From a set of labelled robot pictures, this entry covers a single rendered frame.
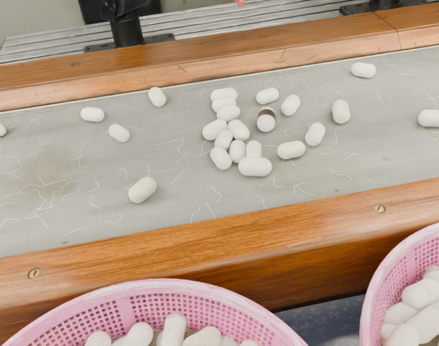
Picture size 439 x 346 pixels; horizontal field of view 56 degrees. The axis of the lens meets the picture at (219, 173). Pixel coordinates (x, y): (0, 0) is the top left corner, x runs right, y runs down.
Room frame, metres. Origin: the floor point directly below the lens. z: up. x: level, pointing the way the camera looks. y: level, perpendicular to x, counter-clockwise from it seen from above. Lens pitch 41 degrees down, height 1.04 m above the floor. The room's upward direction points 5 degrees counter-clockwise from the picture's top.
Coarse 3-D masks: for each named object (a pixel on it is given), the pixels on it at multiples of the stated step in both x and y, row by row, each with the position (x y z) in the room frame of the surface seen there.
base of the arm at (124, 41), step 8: (128, 16) 0.85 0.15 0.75; (136, 16) 0.86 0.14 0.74; (112, 24) 0.85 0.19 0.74; (120, 24) 0.84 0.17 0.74; (128, 24) 0.84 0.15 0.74; (136, 24) 0.85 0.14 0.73; (112, 32) 0.86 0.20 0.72; (120, 32) 0.84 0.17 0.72; (128, 32) 0.84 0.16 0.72; (136, 32) 0.85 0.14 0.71; (120, 40) 0.84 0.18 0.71; (128, 40) 0.84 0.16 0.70; (136, 40) 0.85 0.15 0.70; (144, 40) 0.89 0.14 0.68; (152, 40) 0.89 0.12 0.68; (160, 40) 0.88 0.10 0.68; (168, 40) 0.88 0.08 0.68; (88, 48) 0.88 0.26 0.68; (96, 48) 0.87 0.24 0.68; (104, 48) 0.87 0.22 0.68; (112, 48) 0.86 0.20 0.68
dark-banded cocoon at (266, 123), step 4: (264, 108) 0.44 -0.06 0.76; (268, 108) 0.43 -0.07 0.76; (260, 116) 0.42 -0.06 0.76; (264, 116) 0.42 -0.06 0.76; (268, 116) 0.42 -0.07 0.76; (260, 120) 0.42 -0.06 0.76; (264, 120) 0.41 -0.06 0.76; (268, 120) 0.41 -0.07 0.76; (272, 120) 0.41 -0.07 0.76; (260, 124) 0.41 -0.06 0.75; (264, 124) 0.41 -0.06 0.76; (268, 124) 0.41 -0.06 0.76; (272, 124) 0.41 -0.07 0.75; (260, 128) 0.41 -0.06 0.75; (264, 128) 0.41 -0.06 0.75; (268, 128) 0.41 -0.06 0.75; (272, 128) 0.41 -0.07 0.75
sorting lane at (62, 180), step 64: (320, 64) 0.58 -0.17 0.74; (384, 64) 0.56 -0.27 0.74; (64, 128) 0.47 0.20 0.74; (128, 128) 0.45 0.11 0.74; (192, 128) 0.44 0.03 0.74; (256, 128) 0.43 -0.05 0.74; (384, 128) 0.40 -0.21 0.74; (0, 192) 0.35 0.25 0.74; (64, 192) 0.34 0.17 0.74; (192, 192) 0.32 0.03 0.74; (256, 192) 0.31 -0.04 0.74; (320, 192) 0.30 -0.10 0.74; (0, 256) 0.26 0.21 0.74
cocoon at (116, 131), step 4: (116, 124) 0.44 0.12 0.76; (112, 128) 0.43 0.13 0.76; (116, 128) 0.43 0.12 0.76; (120, 128) 0.43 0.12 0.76; (124, 128) 0.43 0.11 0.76; (112, 132) 0.43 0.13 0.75; (116, 132) 0.42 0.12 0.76; (120, 132) 0.42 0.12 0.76; (124, 132) 0.42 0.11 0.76; (128, 132) 0.43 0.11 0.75; (112, 136) 0.43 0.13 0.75; (116, 136) 0.42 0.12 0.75; (120, 136) 0.42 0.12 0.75; (124, 136) 0.42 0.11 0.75; (128, 136) 0.42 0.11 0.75; (120, 140) 0.42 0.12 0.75; (124, 140) 0.42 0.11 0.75
